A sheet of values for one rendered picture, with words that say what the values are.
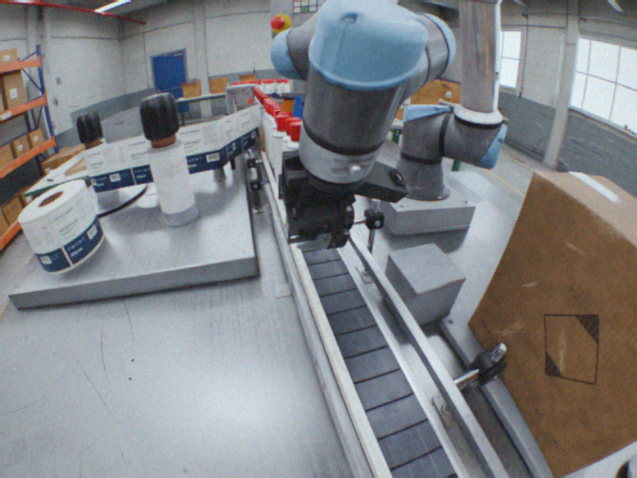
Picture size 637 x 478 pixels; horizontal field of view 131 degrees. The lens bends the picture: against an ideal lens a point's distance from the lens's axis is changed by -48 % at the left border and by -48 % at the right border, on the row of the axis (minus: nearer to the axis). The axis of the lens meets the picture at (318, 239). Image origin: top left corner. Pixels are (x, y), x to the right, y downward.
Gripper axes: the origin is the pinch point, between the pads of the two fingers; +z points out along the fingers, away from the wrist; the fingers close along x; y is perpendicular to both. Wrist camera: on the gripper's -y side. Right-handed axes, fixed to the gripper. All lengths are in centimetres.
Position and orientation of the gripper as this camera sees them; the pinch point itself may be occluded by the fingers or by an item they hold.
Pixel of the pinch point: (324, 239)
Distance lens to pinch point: 45.1
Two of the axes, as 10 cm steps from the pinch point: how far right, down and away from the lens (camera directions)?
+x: 2.4, 8.9, -3.9
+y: -9.6, 1.6, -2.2
